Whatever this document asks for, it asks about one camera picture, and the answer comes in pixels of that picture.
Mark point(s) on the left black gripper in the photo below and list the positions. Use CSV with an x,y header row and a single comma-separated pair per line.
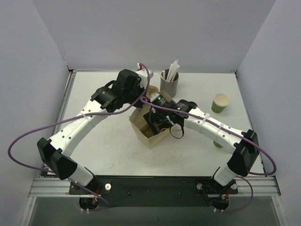
x,y
142,96

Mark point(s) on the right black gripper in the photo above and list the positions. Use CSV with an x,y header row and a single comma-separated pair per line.
x,y
151,118

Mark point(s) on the brown paper bag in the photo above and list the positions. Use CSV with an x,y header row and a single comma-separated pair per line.
x,y
137,121

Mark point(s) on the green paper coffee cup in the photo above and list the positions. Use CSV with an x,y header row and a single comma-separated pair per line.
x,y
217,144

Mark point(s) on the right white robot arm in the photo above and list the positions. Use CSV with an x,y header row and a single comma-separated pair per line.
x,y
241,145

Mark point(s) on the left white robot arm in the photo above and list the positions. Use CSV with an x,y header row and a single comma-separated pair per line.
x,y
56,151

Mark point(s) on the grey straw holder cup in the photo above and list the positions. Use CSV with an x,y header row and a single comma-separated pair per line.
x,y
169,87

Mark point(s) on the white wrapped straw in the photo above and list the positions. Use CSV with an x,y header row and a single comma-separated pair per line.
x,y
173,69

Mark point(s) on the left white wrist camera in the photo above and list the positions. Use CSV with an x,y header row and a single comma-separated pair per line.
x,y
142,73

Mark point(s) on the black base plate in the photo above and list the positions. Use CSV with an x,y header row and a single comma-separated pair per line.
x,y
161,191

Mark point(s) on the aluminium frame rail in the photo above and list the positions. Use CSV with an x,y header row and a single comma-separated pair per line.
x,y
54,187

